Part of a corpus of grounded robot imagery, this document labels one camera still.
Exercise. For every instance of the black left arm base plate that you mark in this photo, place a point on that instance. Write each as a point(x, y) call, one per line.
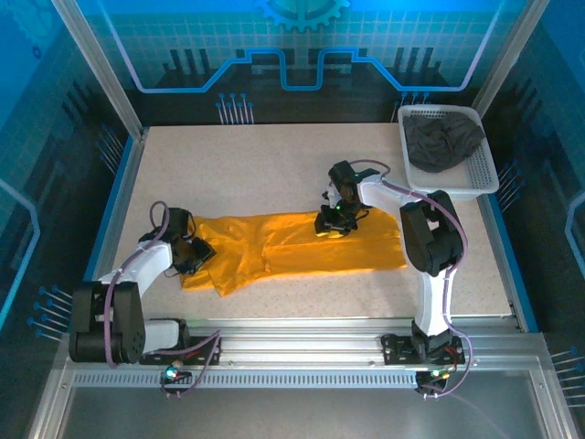
point(201, 354)

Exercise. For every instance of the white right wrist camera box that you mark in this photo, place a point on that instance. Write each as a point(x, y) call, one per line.
point(331, 192)

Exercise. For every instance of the grey metal panel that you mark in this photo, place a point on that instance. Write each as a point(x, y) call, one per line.
point(274, 416)

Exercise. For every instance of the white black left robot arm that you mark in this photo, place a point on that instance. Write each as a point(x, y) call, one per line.
point(146, 265)

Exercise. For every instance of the aluminium mounting rail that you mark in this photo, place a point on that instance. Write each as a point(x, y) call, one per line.
point(297, 340)

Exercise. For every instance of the small LED circuit board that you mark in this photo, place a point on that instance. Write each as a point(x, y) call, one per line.
point(434, 375)
point(173, 372)

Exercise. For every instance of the white perforated plastic basket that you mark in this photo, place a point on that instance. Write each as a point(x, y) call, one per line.
point(480, 178)

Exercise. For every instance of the aluminium frame post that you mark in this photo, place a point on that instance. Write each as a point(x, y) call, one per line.
point(100, 68)
point(507, 59)

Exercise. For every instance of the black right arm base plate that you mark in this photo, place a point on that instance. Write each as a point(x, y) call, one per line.
point(395, 350)

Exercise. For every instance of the yellow t-shirt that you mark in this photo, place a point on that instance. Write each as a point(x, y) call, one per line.
point(283, 247)

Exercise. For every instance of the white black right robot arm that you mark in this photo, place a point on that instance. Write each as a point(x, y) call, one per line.
point(429, 297)

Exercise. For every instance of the dark grey t-shirt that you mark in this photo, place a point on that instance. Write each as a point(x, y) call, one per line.
point(434, 146)

